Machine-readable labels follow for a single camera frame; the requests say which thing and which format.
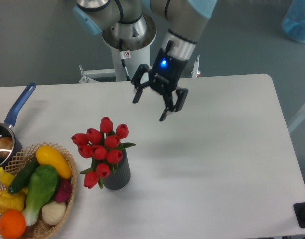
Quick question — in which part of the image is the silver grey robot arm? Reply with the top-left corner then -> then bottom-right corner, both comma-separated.
73,0 -> 216,121

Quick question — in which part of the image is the yellow squash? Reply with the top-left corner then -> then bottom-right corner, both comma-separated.
36,145 -> 72,179

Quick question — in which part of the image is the orange fruit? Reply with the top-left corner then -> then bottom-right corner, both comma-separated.
0,210 -> 26,239

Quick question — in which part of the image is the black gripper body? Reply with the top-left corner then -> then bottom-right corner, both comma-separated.
148,46 -> 188,98

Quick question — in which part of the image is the woven wicker basket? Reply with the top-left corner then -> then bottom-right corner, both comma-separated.
4,143 -> 77,239

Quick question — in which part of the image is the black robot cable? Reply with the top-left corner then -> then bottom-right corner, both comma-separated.
119,38 -> 131,81

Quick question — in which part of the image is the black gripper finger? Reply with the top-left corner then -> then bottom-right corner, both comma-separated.
131,64 -> 150,104
159,87 -> 189,121

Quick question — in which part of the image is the red tulip bouquet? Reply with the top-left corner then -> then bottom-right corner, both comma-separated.
71,117 -> 135,189

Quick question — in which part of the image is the blue handled saucepan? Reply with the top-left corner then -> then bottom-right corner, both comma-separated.
0,83 -> 36,168

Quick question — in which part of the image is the dark grey ribbed vase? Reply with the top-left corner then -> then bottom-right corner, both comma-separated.
103,150 -> 131,190

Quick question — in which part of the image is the purple red onion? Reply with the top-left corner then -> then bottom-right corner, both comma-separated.
54,179 -> 72,203

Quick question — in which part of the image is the black device at edge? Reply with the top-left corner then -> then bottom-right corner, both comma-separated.
293,202 -> 305,228

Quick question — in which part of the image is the yellow pumpkin gourd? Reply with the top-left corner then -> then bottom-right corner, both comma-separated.
0,190 -> 25,214

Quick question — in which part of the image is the white garlic bulb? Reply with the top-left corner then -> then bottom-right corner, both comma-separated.
41,201 -> 66,225

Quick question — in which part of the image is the dark green cucumber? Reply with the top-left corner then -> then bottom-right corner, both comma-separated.
8,157 -> 40,194

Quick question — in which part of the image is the green bok choy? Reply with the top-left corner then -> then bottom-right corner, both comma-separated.
22,165 -> 59,227

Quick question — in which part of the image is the brown bread roll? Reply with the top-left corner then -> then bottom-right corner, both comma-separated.
0,137 -> 13,159

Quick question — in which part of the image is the yellow banana pepper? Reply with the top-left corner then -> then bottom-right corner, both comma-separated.
0,167 -> 28,196

